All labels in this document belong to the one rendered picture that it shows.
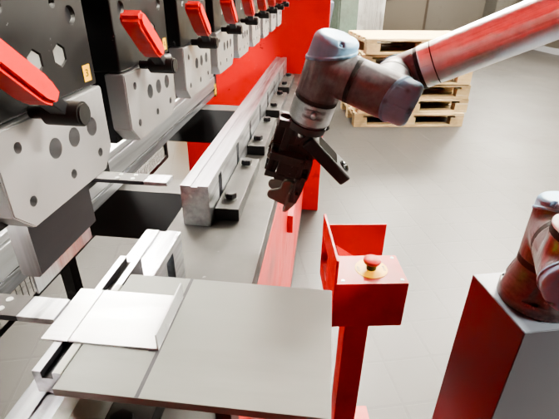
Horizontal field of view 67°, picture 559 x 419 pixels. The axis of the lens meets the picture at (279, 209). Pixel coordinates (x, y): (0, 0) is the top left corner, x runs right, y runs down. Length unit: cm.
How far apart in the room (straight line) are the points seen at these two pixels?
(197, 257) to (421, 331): 137
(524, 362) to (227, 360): 68
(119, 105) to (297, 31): 205
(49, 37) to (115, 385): 31
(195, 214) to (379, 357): 117
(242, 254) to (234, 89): 187
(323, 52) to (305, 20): 181
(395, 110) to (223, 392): 47
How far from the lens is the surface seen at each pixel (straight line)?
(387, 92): 69
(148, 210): 112
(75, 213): 48
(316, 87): 71
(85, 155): 42
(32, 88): 31
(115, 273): 61
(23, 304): 59
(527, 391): 108
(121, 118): 51
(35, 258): 44
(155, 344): 49
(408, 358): 190
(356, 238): 109
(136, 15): 45
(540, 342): 98
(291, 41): 251
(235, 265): 80
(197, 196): 89
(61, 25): 41
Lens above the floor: 134
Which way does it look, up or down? 28 degrees down
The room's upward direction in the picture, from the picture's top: 1 degrees clockwise
